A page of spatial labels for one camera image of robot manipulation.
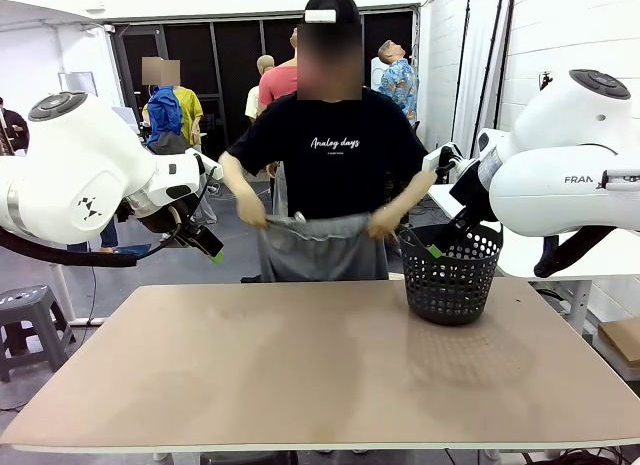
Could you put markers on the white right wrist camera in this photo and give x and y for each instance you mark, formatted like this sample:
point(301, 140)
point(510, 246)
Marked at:
point(440, 159)

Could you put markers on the grey framed wall board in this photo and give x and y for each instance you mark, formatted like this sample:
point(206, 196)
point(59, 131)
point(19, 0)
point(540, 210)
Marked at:
point(77, 84)

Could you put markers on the white side table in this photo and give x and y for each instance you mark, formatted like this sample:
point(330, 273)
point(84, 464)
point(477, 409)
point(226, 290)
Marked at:
point(550, 257)

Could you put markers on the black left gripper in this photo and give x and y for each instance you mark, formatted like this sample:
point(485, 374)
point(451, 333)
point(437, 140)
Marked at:
point(192, 233)

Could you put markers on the person's left forearm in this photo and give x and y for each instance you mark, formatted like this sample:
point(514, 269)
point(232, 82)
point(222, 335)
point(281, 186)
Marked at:
point(412, 195)

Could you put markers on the white head-mounted camera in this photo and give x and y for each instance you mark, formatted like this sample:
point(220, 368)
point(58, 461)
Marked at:
point(320, 16)

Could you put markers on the black perforated plastic basket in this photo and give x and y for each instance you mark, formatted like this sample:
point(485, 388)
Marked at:
point(450, 285)

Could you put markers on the brown cardboard box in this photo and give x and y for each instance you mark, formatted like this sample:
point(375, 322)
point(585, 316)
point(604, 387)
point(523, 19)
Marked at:
point(622, 340)

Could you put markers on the black cap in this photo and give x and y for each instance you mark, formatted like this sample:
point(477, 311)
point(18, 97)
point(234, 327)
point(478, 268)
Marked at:
point(332, 2)

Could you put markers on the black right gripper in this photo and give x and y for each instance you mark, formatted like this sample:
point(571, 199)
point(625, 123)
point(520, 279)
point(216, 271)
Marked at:
point(472, 195)

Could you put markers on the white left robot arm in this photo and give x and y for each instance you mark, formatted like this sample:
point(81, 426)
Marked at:
point(75, 175)

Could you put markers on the mannequin in blue jacket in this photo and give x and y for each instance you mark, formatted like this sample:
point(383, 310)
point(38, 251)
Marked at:
point(162, 115)

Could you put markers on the mannequin in yellow shirt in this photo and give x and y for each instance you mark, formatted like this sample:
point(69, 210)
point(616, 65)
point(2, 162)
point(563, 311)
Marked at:
point(192, 112)

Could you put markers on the person's left hand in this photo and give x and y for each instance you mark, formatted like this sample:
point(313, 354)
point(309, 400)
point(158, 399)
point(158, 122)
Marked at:
point(382, 225)

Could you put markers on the mannequin in floral blue shirt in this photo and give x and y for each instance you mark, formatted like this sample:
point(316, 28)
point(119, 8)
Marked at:
point(400, 82)

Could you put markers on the person's right hand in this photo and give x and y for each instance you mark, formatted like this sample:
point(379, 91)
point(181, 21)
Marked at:
point(252, 212)

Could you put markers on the person in black T-shirt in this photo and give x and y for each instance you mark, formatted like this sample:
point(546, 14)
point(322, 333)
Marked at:
point(325, 180)

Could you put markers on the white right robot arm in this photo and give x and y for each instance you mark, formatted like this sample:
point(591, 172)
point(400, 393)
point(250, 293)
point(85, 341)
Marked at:
point(555, 185)

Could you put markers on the mannequin in red top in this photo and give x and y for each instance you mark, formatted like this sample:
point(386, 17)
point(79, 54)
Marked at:
point(275, 85)

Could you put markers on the seated person in dark clothes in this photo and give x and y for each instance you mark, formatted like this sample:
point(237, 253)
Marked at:
point(12, 130)

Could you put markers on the bald mannequin in white shirt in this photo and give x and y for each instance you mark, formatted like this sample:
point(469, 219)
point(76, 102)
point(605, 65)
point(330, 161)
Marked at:
point(260, 70)

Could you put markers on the grey plastic stool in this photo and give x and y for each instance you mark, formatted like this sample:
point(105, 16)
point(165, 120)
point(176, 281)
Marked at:
point(30, 325)

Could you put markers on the black camera tripod by wall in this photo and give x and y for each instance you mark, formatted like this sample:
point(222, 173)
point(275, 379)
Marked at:
point(545, 80)

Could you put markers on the grey training pants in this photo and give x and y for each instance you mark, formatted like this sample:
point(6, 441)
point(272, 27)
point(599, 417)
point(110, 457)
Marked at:
point(320, 250)

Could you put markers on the black backdrop pole stand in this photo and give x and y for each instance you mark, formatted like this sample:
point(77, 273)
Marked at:
point(500, 60)

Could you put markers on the person's right forearm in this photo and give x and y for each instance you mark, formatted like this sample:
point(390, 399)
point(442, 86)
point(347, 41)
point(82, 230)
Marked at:
point(237, 177)

